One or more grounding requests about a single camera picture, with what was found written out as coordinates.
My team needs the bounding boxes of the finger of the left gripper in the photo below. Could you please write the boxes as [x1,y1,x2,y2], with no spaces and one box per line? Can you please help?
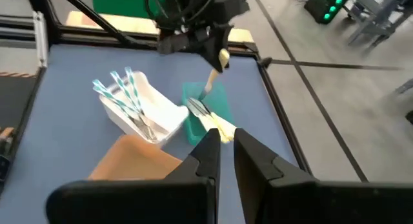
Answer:
[221,23,234,70]
[201,49,224,72]

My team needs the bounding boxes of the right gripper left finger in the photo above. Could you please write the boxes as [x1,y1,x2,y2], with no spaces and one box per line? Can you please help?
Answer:
[46,128,223,224]

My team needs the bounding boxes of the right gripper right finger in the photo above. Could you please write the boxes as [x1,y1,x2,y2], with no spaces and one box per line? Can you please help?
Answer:
[233,128,413,224]

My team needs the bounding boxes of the green plastic bin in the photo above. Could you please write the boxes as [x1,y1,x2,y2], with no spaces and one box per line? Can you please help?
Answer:
[180,81,236,147]

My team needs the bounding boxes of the brown wooden tray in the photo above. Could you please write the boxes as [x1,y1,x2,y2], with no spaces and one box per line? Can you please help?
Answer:
[87,134,184,182]

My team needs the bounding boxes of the white plastic bin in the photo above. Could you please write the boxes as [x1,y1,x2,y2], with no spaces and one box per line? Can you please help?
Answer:
[99,70,190,147]

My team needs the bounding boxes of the teal patterned handle knife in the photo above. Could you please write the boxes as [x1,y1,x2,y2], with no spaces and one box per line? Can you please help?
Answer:
[91,78,152,141]
[109,70,162,137]

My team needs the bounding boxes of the green floor mat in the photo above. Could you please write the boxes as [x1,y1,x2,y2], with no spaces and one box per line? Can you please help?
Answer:
[92,0,166,19]

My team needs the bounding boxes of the black device green lights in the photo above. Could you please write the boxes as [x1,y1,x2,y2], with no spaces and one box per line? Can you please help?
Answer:
[304,0,349,25]

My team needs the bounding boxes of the aluminium crossbar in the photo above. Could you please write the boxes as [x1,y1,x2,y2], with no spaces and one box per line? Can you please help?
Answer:
[32,10,49,69]

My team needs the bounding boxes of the grey metal furniture legs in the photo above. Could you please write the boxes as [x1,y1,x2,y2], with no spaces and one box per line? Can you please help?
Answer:
[345,0,413,56]

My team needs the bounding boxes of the black frame clamp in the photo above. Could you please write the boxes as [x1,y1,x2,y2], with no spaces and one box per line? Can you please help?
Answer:
[259,56,274,69]

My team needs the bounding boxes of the black table frame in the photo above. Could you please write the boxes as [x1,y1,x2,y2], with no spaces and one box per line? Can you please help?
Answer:
[0,0,312,196]

